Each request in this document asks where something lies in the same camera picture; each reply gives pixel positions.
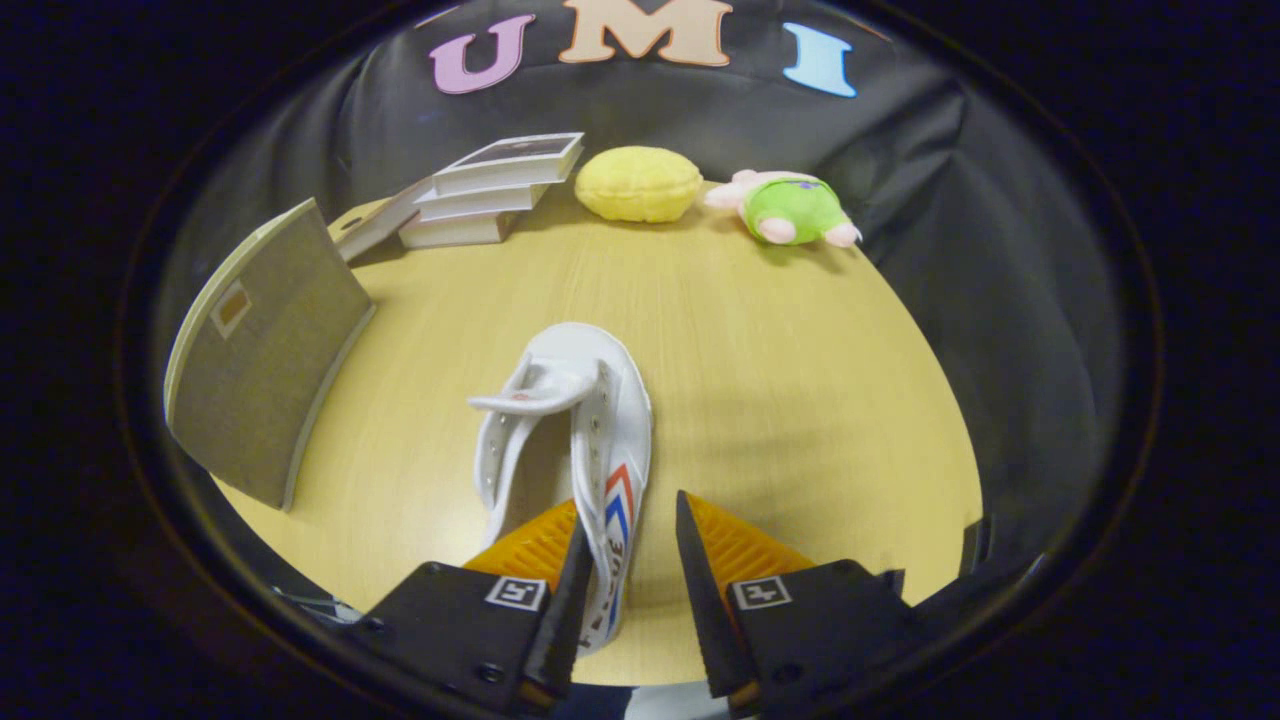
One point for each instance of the brown booklet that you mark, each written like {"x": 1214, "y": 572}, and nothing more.
{"x": 380, "y": 222}

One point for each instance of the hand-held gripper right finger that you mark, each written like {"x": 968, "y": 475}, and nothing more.
{"x": 705, "y": 600}

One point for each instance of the yellow plush cushion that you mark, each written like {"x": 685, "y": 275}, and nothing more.
{"x": 638, "y": 185}

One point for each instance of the white canvas shoe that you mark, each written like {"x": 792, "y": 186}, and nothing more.
{"x": 600, "y": 370}

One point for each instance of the grey fabric storage box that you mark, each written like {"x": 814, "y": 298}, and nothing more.
{"x": 260, "y": 360}

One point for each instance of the white book with dark cover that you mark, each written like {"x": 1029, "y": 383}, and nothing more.
{"x": 500, "y": 165}

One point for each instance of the black backdrop cloth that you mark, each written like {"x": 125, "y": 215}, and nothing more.
{"x": 950, "y": 200}

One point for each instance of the pink and green plush toy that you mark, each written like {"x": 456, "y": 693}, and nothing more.
{"x": 790, "y": 205}

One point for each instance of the dark rectangular object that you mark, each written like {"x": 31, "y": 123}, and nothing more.
{"x": 977, "y": 548}

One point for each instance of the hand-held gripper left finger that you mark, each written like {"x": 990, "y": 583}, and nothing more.
{"x": 565, "y": 620}

